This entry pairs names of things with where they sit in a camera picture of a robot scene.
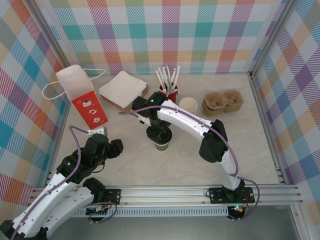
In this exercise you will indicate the red and white paper bag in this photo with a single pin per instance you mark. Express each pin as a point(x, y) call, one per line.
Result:
point(88, 110)

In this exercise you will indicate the green paper cup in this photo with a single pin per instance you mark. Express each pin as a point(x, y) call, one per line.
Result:
point(162, 147)

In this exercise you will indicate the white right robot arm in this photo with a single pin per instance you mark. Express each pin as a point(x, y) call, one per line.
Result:
point(190, 120)

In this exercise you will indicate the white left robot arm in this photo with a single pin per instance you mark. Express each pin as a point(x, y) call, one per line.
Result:
point(50, 200)

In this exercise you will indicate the brown cardboard napkin box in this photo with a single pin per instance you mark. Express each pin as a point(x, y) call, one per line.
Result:
point(145, 91)

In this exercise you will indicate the red straw bucket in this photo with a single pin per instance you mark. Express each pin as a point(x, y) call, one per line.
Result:
point(172, 95)

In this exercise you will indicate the stack of white napkins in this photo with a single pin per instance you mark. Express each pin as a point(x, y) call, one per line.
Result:
point(122, 87)

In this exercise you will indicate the white paper cup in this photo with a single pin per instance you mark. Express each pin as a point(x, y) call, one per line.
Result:
point(188, 103)

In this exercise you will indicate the circuit board with connector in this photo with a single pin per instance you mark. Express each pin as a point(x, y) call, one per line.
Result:
point(97, 212)

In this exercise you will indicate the brown pulp cup carrier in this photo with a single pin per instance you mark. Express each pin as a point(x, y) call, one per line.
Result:
point(212, 110)

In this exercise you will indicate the circuit board with lit LED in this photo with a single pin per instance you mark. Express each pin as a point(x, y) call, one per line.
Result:
point(237, 208)

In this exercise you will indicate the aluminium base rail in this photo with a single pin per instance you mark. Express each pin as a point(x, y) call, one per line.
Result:
point(162, 195)

